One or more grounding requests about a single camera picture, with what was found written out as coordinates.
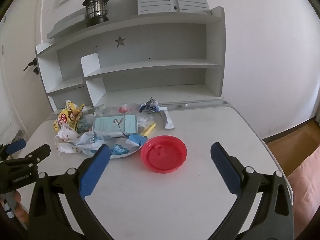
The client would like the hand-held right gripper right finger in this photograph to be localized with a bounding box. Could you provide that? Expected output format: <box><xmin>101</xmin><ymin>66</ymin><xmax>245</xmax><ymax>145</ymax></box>
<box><xmin>209</xmin><ymin>142</ymin><xmax>295</xmax><ymax>240</ymax></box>

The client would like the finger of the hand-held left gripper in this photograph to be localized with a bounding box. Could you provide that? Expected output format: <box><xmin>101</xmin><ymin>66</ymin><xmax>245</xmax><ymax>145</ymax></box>
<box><xmin>0</xmin><ymin>139</ymin><xmax>27</xmax><ymax>160</ymax></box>
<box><xmin>24</xmin><ymin>144</ymin><xmax>51</xmax><ymax>165</ymax></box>

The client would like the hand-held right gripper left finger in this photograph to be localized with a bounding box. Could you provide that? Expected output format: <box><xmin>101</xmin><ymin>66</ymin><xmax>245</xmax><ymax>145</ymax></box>
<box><xmin>27</xmin><ymin>144</ymin><xmax>118</xmax><ymax>240</ymax></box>

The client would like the pale printed cardboard box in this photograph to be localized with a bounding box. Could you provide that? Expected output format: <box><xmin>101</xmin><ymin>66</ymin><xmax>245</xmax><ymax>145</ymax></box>
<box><xmin>93</xmin><ymin>115</ymin><xmax>137</xmax><ymax>133</ymax></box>

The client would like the clear plastic bag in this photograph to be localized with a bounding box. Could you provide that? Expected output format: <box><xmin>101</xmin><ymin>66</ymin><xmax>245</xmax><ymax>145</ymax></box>
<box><xmin>95</xmin><ymin>104</ymin><xmax>150</xmax><ymax>125</ymax></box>

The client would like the person's left hand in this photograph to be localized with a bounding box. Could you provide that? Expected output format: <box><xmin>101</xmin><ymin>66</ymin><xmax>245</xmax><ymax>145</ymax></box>
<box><xmin>0</xmin><ymin>189</ymin><xmax>28</xmax><ymax>230</ymax></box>

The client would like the white and blue crumpled paper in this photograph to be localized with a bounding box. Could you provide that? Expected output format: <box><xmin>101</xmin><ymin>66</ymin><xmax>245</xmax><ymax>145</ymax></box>
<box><xmin>75</xmin><ymin>130</ymin><xmax>130</xmax><ymax>155</ymax></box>

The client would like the white patterned crumpled wrapper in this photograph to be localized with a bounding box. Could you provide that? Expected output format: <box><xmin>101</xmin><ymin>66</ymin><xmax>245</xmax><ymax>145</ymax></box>
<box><xmin>54</xmin><ymin>126</ymin><xmax>83</xmax><ymax>155</ymax></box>

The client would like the small blue printed packet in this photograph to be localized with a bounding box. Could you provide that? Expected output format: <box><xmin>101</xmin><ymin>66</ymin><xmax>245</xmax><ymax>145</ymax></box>
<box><xmin>111</xmin><ymin>144</ymin><xmax>129</xmax><ymax>155</ymax></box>

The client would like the white round plate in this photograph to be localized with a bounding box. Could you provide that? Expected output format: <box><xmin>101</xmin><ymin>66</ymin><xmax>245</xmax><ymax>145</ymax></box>
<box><xmin>107</xmin><ymin>140</ymin><xmax>148</xmax><ymax>160</ymax></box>

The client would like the yellow cartoon snack wrapper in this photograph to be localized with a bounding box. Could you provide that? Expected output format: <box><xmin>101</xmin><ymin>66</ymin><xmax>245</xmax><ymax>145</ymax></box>
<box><xmin>52</xmin><ymin>100</ymin><xmax>85</xmax><ymax>132</ymax></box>

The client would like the teal crumpled wrapper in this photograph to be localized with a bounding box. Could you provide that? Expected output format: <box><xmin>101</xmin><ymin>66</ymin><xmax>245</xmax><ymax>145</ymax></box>
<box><xmin>77</xmin><ymin>115</ymin><xmax>95</xmax><ymax>132</ymax></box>

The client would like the blue and white folded packet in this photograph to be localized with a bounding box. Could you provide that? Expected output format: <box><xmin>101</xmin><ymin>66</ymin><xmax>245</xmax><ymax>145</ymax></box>
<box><xmin>125</xmin><ymin>134</ymin><xmax>149</xmax><ymax>147</ymax></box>

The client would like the red round plastic lid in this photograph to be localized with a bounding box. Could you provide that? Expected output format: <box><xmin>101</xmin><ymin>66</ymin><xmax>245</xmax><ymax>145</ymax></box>
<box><xmin>140</xmin><ymin>135</ymin><xmax>187</xmax><ymax>174</ymax></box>

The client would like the yellow flat packet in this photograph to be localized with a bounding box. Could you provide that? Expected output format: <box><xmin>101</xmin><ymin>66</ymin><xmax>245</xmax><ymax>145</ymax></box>
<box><xmin>139</xmin><ymin>122</ymin><xmax>156</xmax><ymax>136</ymax></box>

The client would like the silver and white sachet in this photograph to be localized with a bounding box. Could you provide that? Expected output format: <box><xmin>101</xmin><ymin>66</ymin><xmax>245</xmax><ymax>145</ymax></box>
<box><xmin>157</xmin><ymin>107</ymin><xmax>175</xmax><ymax>130</ymax></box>

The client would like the pink bedding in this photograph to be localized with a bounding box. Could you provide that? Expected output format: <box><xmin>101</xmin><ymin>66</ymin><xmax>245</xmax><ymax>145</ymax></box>
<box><xmin>287</xmin><ymin>145</ymin><xmax>320</xmax><ymax>230</ymax></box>

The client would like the blue and white crumpled wrapper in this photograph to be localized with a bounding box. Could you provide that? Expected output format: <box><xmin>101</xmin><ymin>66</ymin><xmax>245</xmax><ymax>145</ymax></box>
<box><xmin>139</xmin><ymin>97</ymin><xmax>160</xmax><ymax>113</ymax></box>

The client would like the white desk shelf unit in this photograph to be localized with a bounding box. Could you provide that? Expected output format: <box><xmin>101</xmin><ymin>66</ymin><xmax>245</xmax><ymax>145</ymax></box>
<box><xmin>35</xmin><ymin>0</ymin><xmax>227</xmax><ymax>113</ymax></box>

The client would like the black camping lantern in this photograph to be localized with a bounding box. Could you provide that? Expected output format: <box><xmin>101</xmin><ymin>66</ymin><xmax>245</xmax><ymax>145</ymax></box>
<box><xmin>82</xmin><ymin>0</ymin><xmax>111</xmax><ymax>27</ymax></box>

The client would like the black door lever handle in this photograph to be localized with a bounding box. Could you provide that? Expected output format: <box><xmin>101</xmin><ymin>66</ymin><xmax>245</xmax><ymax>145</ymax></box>
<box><xmin>23</xmin><ymin>58</ymin><xmax>37</xmax><ymax>72</ymax></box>

